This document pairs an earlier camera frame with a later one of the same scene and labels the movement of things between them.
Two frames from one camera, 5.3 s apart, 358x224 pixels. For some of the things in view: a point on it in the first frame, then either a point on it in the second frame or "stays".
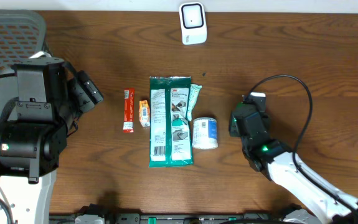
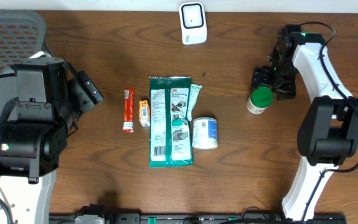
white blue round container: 205,133 stays
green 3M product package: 170,132 stays
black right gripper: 233,127 -> 261,76
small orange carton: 144,113 stays
